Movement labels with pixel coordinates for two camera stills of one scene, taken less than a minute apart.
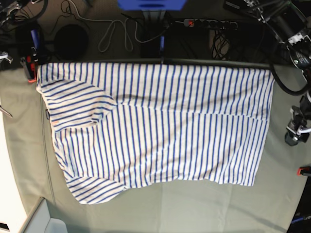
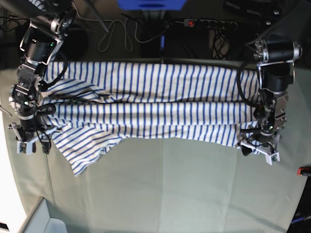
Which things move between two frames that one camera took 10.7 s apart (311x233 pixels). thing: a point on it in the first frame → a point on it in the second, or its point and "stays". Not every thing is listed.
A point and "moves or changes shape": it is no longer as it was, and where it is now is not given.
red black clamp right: (305, 171) stays
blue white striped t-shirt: (119, 125) moves or changes shape
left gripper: (302, 115) → (259, 137)
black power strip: (215, 24) stays
